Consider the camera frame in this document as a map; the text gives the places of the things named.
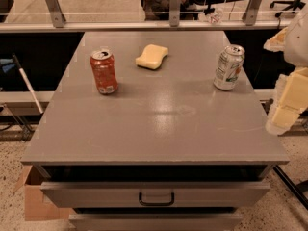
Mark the grey top drawer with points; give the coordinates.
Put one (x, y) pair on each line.
(125, 194)

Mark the black office chair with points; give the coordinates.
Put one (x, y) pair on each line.
(290, 5)

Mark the white green soda can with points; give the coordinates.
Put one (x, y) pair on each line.
(230, 63)

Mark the black drawer handle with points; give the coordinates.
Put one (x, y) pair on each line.
(156, 200)

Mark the red coke can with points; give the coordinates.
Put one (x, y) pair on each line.
(102, 63)

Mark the yellow sponge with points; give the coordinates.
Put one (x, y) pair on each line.
(151, 56)

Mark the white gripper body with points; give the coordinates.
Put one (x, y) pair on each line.
(298, 42)

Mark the grey cabinet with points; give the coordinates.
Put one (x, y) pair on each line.
(165, 125)

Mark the cardboard box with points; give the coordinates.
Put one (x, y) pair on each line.
(37, 206)

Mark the seated person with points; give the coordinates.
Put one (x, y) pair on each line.
(163, 0)

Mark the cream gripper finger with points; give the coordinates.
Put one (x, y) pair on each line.
(290, 100)
(277, 42)

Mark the white black stick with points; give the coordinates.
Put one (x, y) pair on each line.
(27, 82)

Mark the metal railing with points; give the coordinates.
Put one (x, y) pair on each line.
(127, 15)

